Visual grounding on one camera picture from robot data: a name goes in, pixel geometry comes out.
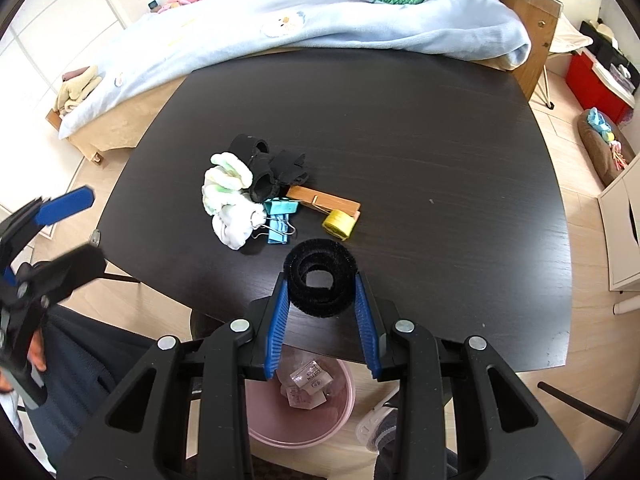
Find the pink plush toy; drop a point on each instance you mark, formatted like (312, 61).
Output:
(182, 0)

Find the person's left hand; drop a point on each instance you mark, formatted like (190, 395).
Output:
(38, 355)

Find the small blue toy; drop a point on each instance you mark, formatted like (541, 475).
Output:
(599, 121)

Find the yellow tape roll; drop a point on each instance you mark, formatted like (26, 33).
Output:
(339, 224)

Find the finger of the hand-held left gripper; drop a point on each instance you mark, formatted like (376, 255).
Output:
(65, 205)
(70, 270)

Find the red storage box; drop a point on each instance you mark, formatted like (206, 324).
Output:
(595, 85)

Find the black bag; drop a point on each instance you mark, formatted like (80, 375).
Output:
(607, 45)

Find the wooden clothespin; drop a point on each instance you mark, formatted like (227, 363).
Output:
(320, 200)

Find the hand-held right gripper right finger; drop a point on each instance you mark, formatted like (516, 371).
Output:
(367, 330)

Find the white pipe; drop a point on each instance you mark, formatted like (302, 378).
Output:
(627, 305)

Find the person's left leg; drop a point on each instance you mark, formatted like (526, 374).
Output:
(95, 360)

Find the white cabinet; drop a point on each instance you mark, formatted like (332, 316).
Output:
(625, 230)

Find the white printed paper packet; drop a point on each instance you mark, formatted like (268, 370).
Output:
(311, 375)

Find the black cloth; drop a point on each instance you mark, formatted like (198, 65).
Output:
(290, 167)

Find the white folding chair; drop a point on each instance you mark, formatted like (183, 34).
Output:
(562, 45)

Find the folded beige towels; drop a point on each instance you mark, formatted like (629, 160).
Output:
(77, 87)

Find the brown pet cushion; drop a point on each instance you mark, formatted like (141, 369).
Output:
(602, 152)

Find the grey white right shoe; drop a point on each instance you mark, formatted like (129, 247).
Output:
(372, 415)

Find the small dark clock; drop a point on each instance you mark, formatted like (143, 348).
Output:
(152, 5)

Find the blue binder clip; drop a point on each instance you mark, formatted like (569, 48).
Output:
(282, 207)
(277, 232)

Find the black velcro tape roll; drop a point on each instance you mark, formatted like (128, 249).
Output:
(320, 260)

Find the white green fuzzy sock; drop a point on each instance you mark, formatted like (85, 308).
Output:
(227, 170)

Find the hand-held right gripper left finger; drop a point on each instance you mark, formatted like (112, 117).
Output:
(277, 330)

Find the clear table corner guard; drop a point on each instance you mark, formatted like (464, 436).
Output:
(94, 237)

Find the light blue blanket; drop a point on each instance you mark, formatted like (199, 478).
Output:
(325, 20)

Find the pink plastic waste bin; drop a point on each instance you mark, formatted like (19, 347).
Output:
(300, 432)

